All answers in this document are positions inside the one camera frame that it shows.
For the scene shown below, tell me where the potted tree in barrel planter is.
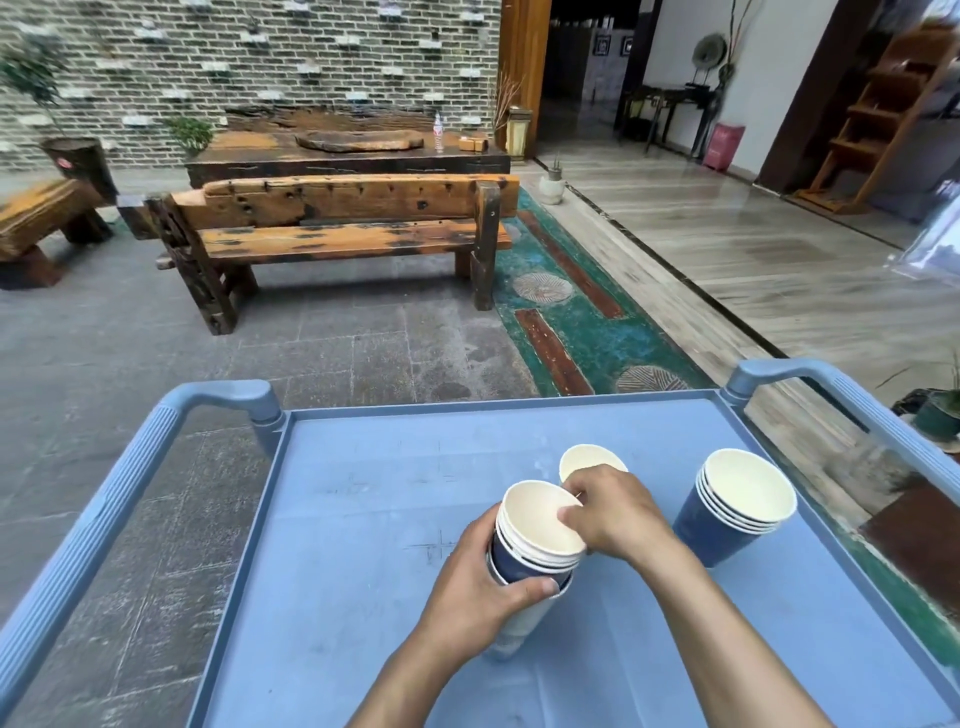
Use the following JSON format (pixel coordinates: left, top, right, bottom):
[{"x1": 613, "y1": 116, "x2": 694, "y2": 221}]
[{"x1": 0, "y1": 36, "x2": 120, "y2": 205}]

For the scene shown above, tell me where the person's left forearm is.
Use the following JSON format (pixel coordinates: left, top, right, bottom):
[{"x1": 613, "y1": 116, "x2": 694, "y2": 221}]
[{"x1": 347, "y1": 637, "x2": 543, "y2": 728}]

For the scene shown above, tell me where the wooden door frame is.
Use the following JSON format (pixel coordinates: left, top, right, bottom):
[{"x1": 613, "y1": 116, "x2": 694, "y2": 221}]
[{"x1": 496, "y1": 0, "x2": 554, "y2": 159}]

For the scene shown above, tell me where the low wooden plank bench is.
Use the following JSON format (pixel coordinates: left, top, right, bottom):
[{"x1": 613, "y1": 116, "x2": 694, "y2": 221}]
[{"x1": 0, "y1": 178, "x2": 115, "y2": 291}]

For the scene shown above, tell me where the round ornament on stand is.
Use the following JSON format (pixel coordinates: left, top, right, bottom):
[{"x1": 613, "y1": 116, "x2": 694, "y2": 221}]
[{"x1": 690, "y1": 33, "x2": 728, "y2": 92}]

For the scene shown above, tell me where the person's right forearm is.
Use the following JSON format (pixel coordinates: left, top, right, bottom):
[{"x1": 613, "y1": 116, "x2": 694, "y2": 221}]
[{"x1": 636, "y1": 534, "x2": 835, "y2": 728}]

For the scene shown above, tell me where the dried branches bundle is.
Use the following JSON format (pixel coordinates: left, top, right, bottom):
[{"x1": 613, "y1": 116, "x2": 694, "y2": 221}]
[{"x1": 490, "y1": 69, "x2": 524, "y2": 138}]

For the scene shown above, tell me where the green ceramic plant pot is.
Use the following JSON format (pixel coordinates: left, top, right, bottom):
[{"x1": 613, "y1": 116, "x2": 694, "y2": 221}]
[{"x1": 891, "y1": 360, "x2": 960, "y2": 453}]

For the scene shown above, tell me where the wooden slab tea tray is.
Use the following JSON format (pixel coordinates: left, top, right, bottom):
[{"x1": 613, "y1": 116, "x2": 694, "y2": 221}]
[{"x1": 294, "y1": 129, "x2": 426, "y2": 154}]

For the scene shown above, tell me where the rustic wooden bench with backrest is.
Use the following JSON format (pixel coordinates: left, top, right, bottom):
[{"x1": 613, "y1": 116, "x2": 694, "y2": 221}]
[{"x1": 146, "y1": 174, "x2": 522, "y2": 336}]

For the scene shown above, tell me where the person's right hand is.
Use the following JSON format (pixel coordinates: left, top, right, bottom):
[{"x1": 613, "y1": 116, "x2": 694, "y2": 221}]
[{"x1": 557, "y1": 464, "x2": 681, "y2": 573}]

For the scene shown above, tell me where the person's left hand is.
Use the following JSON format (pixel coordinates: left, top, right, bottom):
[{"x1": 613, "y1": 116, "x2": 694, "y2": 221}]
[{"x1": 414, "y1": 516, "x2": 562, "y2": 663}]

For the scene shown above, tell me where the blue paper cup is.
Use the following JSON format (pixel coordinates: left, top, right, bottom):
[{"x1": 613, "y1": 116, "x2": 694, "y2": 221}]
[
  {"x1": 498, "y1": 480, "x2": 588, "y2": 571},
  {"x1": 558, "y1": 444, "x2": 630, "y2": 487}
]

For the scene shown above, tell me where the wooden floor lantern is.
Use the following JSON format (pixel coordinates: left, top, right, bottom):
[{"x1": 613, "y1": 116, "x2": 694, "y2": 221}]
[{"x1": 505, "y1": 107, "x2": 534, "y2": 161}]

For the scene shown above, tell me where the dark wooden tea table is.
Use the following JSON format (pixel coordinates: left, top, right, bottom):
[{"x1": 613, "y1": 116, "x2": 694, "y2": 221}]
[{"x1": 185, "y1": 105, "x2": 513, "y2": 189}]

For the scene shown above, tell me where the small green potted plant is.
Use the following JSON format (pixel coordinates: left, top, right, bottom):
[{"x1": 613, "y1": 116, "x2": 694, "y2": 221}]
[{"x1": 165, "y1": 115, "x2": 216, "y2": 159}]

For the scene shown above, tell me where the dark wooden console table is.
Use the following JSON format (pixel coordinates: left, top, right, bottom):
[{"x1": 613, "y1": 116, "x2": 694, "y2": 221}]
[{"x1": 614, "y1": 83, "x2": 723, "y2": 159}]

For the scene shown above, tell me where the wooden ladder shelf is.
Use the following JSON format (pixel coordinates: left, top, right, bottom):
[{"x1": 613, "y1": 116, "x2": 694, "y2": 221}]
[{"x1": 793, "y1": 21, "x2": 960, "y2": 216}]

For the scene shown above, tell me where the pink waste bin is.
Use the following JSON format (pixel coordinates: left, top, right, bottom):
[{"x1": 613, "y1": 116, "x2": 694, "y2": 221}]
[{"x1": 702, "y1": 122, "x2": 748, "y2": 173}]

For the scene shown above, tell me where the blue plastic utility cart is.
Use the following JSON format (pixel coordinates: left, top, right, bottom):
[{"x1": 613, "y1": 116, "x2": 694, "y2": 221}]
[{"x1": 0, "y1": 358, "x2": 960, "y2": 728}]

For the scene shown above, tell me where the nested blue paper cups stack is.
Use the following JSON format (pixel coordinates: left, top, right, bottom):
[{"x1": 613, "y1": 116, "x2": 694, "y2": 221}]
[
  {"x1": 485, "y1": 517, "x2": 586, "y2": 663},
  {"x1": 672, "y1": 448, "x2": 798, "y2": 570}
]

